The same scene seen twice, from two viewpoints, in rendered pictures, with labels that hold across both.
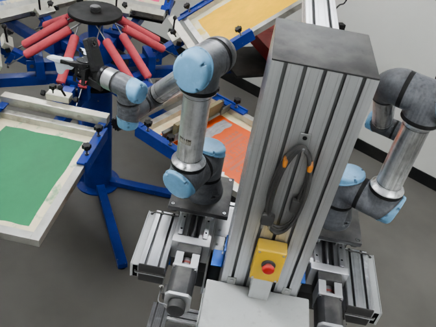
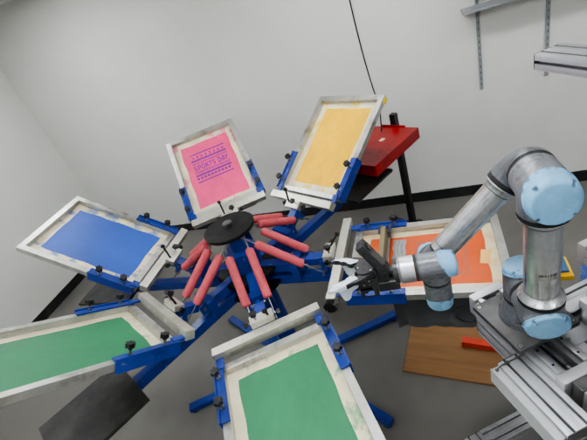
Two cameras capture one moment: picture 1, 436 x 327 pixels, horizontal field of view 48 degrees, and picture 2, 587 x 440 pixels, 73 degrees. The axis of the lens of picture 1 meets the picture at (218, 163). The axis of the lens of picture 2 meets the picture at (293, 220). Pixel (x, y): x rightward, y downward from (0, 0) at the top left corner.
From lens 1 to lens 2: 1.00 m
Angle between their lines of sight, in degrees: 9
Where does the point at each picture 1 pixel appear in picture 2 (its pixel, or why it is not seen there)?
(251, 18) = (341, 150)
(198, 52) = (556, 174)
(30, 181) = (319, 419)
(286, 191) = not seen: outside the picture
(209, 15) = (301, 170)
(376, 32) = (410, 106)
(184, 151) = (549, 288)
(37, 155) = (295, 388)
